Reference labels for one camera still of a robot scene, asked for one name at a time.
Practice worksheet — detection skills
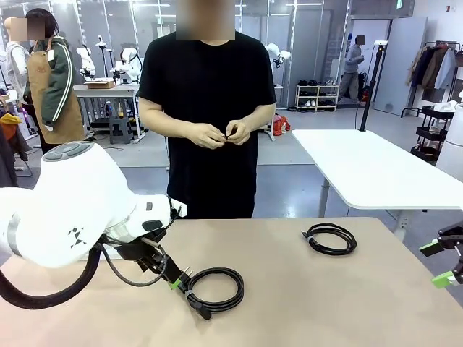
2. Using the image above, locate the thick black power cable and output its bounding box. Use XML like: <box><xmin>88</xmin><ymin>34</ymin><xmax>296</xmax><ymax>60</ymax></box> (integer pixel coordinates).
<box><xmin>179</xmin><ymin>266</ymin><xmax>245</xmax><ymax>321</ymax></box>

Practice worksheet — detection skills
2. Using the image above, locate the grey partition panel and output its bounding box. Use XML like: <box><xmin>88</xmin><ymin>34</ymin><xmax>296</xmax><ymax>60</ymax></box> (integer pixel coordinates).
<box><xmin>372</xmin><ymin>17</ymin><xmax>428</xmax><ymax>116</ymax></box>

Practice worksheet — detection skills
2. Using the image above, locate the person's left forearm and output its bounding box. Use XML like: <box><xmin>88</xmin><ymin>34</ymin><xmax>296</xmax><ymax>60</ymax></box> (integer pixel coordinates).
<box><xmin>242</xmin><ymin>103</ymin><xmax>276</xmax><ymax>133</ymax></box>

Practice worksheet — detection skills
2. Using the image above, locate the person's right forearm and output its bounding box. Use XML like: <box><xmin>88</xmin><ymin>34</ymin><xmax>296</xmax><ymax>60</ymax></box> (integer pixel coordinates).
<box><xmin>139</xmin><ymin>108</ymin><xmax>198</xmax><ymax>140</ymax></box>

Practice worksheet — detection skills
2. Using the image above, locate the person's right hand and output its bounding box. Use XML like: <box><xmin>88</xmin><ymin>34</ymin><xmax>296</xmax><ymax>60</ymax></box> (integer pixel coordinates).
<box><xmin>187</xmin><ymin>122</ymin><xmax>227</xmax><ymax>150</ymax></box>

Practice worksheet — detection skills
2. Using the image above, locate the person's left hand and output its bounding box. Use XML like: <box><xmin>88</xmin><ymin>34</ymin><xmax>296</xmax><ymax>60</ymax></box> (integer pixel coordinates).
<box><xmin>224</xmin><ymin>121</ymin><xmax>251</xmax><ymax>147</ymax></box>

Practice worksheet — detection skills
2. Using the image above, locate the black corrugated cable hose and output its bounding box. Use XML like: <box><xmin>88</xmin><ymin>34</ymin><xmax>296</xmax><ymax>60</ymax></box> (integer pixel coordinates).
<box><xmin>0</xmin><ymin>242</ymin><xmax>109</xmax><ymax>311</ymax></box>

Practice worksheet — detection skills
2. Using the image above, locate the woman in brown apron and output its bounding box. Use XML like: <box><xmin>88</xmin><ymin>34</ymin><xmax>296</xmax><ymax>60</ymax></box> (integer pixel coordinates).
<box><xmin>22</xmin><ymin>9</ymin><xmax>86</xmax><ymax>155</ymax></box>

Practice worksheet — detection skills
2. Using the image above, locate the grey metal workbench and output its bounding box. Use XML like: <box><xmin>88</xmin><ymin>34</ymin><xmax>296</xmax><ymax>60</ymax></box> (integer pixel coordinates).
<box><xmin>73</xmin><ymin>85</ymin><xmax>146</xmax><ymax>141</ymax></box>

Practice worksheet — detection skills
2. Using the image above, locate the orange bag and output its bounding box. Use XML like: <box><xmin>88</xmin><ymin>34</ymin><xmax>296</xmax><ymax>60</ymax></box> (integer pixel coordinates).
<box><xmin>272</xmin><ymin>114</ymin><xmax>291</xmax><ymax>137</ymax></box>

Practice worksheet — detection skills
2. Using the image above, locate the light grey jacket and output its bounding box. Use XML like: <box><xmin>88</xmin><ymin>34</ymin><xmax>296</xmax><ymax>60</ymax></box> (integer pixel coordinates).
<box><xmin>433</xmin><ymin>46</ymin><xmax>458</xmax><ymax>92</ymax></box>

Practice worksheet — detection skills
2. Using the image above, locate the brown coat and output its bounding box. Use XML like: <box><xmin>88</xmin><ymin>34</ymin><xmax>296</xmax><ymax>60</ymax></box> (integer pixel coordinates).
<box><xmin>421</xmin><ymin>46</ymin><xmax>449</xmax><ymax>90</ymax></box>

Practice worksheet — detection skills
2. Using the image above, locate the black coiled cable angled plug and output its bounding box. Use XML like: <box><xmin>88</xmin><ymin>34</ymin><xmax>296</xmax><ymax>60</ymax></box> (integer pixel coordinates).
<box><xmin>300</xmin><ymin>222</ymin><xmax>358</xmax><ymax>256</ymax></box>

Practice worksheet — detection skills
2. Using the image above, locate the black utility cart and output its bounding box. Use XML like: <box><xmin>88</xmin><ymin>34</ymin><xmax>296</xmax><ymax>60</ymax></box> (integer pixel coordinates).
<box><xmin>410</xmin><ymin>105</ymin><xmax>456</xmax><ymax>163</ymax></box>

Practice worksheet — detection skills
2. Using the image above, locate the white desk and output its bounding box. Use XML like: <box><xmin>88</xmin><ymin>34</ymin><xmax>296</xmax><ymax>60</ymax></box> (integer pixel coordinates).
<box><xmin>291</xmin><ymin>129</ymin><xmax>463</xmax><ymax>232</ymax></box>

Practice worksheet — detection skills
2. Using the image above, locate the white shoe rack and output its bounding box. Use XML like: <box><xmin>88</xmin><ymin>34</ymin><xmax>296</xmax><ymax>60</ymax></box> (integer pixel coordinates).
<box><xmin>295</xmin><ymin>83</ymin><xmax>341</xmax><ymax>113</ymax></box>

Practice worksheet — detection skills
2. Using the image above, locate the person in black t-shirt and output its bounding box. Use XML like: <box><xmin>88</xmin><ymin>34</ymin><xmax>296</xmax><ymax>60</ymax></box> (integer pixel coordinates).
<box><xmin>136</xmin><ymin>0</ymin><xmax>278</xmax><ymax>220</ymax></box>

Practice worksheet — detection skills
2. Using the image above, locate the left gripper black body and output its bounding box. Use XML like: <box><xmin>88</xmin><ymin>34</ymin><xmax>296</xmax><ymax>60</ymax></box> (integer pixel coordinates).
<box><xmin>116</xmin><ymin>241</ymin><xmax>178</xmax><ymax>279</ymax></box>

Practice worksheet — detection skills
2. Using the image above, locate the black pole stand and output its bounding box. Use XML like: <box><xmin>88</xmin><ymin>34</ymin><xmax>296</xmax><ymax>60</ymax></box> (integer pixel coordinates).
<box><xmin>360</xmin><ymin>40</ymin><xmax>388</xmax><ymax>133</ymax></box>

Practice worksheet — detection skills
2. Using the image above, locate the navy coat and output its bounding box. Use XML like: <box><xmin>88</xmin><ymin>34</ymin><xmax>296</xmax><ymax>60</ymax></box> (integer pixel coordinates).
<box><xmin>412</xmin><ymin>46</ymin><xmax>436</xmax><ymax>88</ymax></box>

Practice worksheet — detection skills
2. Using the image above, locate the dark grey hanging coat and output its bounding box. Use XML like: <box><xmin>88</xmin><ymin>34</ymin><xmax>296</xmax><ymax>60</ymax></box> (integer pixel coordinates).
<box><xmin>0</xmin><ymin>122</ymin><xmax>34</xmax><ymax>189</ymax></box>

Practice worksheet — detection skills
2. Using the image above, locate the person in grey clothes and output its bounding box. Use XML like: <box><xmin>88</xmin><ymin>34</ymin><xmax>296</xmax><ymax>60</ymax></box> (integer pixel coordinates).
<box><xmin>342</xmin><ymin>34</ymin><xmax>366</xmax><ymax>102</ymax></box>

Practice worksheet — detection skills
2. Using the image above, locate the grey looped gripper cable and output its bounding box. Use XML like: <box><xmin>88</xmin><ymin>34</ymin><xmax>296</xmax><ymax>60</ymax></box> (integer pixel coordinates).
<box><xmin>106</xmin><ymin>252</ymin><xmax>169</xmax><ymax>288</ymax></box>

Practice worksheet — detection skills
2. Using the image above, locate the black clothes rack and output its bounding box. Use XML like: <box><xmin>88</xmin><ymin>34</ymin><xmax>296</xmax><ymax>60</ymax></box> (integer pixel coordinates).
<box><xmin>401</xmin><ymin>40</ymin><xmax>463</xmax><ymax>119</ymax></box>

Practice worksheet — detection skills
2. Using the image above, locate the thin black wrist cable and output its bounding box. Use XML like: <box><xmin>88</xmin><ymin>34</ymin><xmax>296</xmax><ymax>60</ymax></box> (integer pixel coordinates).
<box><xmin>155</xmin><ymin>194</ymin><xmax>183</xmax><ymax>241</ymax></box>

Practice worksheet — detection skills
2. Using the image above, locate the grey step stool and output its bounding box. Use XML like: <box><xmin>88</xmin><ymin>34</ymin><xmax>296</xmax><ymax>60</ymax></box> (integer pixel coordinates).
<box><xmin>108</xmin><ymin>116</ymin><xmax>133</xmax><ymax>145</ymax></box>

